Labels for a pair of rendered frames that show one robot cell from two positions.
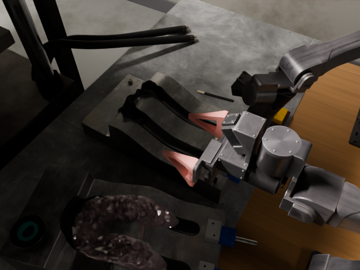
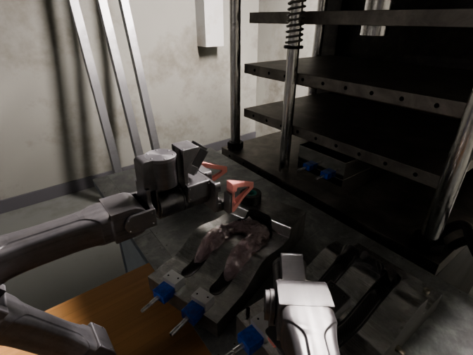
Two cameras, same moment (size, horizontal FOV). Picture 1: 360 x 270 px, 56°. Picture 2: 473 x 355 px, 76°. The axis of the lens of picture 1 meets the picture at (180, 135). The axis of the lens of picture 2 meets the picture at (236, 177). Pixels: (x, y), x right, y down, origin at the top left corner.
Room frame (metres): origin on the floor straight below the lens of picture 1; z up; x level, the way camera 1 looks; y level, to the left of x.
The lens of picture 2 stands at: (0.61, -0.56, 1.52)
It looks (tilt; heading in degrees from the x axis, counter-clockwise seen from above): 28 degrees down; 113
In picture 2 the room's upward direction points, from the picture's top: straight up
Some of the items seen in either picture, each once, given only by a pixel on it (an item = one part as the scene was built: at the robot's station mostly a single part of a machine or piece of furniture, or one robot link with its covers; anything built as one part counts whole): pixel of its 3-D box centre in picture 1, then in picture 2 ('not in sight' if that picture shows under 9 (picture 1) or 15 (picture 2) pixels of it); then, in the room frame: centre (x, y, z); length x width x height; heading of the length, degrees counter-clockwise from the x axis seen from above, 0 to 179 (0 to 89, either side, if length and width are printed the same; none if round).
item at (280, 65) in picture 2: not in sight; (371, 75); (0.63, 1.14, 1.26); 1.10 x 0.74 x 0.05; 149
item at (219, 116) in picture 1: (207, 129); (231, 188); (0.39, -0.05, 1.20); 0.09 x 0.07 x 0.07; 60
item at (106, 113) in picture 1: (168, 125); (345, 306); (0.66, 0.04, 0.87); 0.50 x 0.26 x 0.14; 59
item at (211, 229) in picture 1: (231, 237); (190, 315); (0.31, -0.13, 0.85); 0.13 x 0.05 x 0.05; 76
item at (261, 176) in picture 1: (267, 171); (166, 198); (0.29, -0.15, 1.21); 0.07 x 0.06 x 0.07; 60
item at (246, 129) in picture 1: (237, 141); (193, 167); (0.32, -0.09, 1.25); 0.07 x 0.06 x 0.11; 150
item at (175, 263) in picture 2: (122, 235); (234, 247); (0.31, 0.15, 0.85); 0.50 x 0.26 x 0.11; 76
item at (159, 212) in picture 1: (122, 226); (236, 238); (0.32, 0.14, 0.90); 0.26 x 0.18 x 0.08; 76
